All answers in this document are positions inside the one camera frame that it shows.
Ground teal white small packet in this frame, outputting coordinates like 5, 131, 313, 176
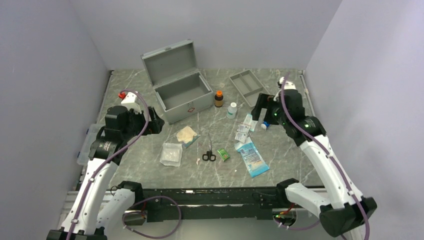
243, 113, 258, 132

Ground cream latex gloves packet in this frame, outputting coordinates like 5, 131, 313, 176
176, 126, 200, 149

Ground white bottle green label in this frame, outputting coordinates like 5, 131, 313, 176
226, 102, 238, 119

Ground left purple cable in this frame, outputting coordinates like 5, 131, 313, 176
64, 90, 151, 240

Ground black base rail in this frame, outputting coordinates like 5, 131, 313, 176
126, 186, 295, 223

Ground black handled scissors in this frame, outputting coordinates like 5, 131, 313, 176
202, 133, 216, 162

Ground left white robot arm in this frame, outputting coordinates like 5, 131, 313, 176
46, 105, 165, 240

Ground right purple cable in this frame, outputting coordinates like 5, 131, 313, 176
279, 73, 371, 240

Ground grey metal medicine case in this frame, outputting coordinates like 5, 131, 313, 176
140, 39, 215, 124

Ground grey plastic divider tray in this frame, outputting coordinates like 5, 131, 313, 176
229, 69, 269, 108

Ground purple cable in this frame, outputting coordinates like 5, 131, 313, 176
279, 73, 371, 240
64, 90, 151, 240

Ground clear gauze pad packet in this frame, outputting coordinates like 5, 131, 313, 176
159, 142, 183, 167

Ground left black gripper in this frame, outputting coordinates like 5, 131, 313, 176
121, 106, 164, 142

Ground blue white medical pouch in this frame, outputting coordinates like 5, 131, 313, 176
234, 137, 270, 178

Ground small white blue bottle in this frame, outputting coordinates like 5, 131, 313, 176
260, 121, 270, 130

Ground small green box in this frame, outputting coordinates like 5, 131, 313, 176
217, 148, 230, 162

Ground clear bag alcohol wipes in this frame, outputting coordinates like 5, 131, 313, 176
234, 124, 250, 143

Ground brown bottle orange cap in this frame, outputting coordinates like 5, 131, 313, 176
214, 90, 224, 108

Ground clear plastic storage box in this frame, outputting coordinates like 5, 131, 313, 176
76, 123, 103, 166

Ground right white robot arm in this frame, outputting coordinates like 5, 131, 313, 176
251, 89, 377, 237

